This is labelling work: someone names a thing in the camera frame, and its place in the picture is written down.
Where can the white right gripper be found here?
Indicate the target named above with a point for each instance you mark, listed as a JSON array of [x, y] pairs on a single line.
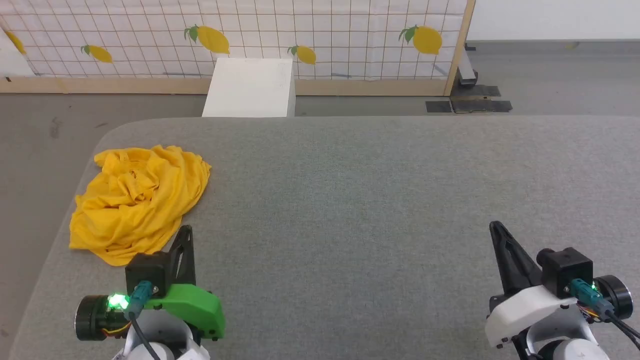
[[525, 312]]

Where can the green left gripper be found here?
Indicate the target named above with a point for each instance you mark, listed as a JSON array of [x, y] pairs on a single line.
[[200, 307]]

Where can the yellow cat-face t-shirt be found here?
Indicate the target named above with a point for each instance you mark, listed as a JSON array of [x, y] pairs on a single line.
[[135, 200]]

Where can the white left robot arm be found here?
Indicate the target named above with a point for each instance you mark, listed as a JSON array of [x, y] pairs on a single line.
[[160, 335]]

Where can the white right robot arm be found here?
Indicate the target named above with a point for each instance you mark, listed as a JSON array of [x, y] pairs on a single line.
[[565, 345]]

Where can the grey fabric sofa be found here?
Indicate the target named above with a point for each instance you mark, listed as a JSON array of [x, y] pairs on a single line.
[[360, 210]]

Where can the long black floor tape patch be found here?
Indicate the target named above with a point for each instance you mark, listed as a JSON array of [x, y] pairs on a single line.
[[482, 106]]

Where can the small black floor tape patch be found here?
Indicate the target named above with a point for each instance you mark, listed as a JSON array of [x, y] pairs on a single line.
[[439, 106]]

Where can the black floor tape under foot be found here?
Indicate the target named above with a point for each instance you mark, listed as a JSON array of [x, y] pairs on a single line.
[[477, 91]]

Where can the white box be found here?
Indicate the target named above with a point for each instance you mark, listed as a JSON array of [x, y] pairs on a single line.
[[250, 87]]

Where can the lemon-print grid partition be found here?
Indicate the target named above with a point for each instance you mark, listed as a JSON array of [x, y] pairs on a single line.
[[100, 86]]

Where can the lemon print grid curtain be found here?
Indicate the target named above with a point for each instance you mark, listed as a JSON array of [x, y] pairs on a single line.
[[300, 30]]

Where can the white board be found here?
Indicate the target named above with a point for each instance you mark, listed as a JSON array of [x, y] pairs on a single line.
[[12, 60]]

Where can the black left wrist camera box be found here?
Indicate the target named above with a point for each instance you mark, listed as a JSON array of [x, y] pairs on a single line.
[[147, 272]]

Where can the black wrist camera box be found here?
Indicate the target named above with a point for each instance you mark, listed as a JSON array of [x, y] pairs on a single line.
[[565, 267], [147, 272]]

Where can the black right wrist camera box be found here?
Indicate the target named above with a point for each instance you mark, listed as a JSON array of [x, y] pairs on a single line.
[[565, 267]]

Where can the grey metal frame foot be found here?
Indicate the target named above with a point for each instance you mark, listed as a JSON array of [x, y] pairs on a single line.
[[467, 70]]

